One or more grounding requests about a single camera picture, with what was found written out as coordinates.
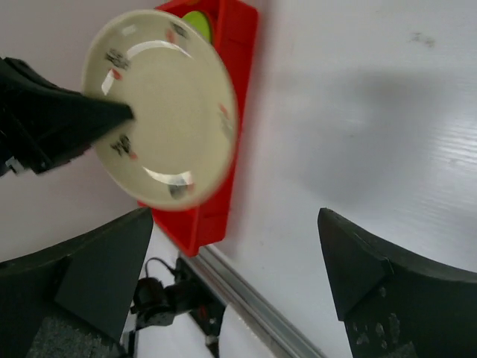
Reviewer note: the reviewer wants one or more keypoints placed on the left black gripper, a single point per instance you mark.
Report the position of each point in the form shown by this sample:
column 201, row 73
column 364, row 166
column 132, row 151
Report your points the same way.
column 44, row 126

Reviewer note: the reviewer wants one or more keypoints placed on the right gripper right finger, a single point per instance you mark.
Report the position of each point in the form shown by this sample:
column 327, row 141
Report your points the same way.
column 393, row 302

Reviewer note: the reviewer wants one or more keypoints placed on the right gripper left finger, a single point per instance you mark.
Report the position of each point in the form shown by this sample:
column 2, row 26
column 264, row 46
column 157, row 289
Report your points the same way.
column 72, row 299

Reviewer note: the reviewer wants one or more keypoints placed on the beige plate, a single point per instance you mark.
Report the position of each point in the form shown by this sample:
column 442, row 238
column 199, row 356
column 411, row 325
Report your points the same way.
column 179, row 147

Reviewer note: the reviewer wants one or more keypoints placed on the lime green plate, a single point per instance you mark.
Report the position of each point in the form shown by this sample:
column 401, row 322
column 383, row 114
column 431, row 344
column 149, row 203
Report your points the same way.
column 200, row 22

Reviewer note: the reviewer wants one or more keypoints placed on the red plastic bin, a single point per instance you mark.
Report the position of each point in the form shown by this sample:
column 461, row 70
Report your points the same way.
column 234, row 26

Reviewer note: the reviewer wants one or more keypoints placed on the aluminium rail frame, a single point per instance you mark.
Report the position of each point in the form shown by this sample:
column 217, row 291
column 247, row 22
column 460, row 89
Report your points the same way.
column 251, row 326

